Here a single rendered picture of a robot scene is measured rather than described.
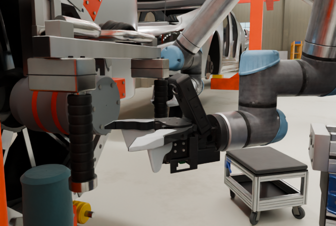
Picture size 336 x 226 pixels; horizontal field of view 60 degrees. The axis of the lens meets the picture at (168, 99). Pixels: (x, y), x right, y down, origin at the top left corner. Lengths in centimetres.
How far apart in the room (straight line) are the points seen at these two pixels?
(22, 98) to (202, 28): 50
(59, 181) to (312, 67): 52
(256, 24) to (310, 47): 360
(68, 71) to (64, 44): 4
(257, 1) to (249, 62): 370
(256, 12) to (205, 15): 340
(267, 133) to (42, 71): 42
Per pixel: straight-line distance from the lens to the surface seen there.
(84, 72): 44
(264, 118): 59
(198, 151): 54
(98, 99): 61
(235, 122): 55
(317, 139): 78
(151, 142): 42
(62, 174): 59
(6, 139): 79
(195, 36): 87
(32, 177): 59
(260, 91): 58
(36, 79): 48
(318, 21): 62
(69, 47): 47
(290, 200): 193
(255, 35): 421
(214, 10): 85
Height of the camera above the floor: 95
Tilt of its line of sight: 8 degrees down
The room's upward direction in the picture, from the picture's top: straight up
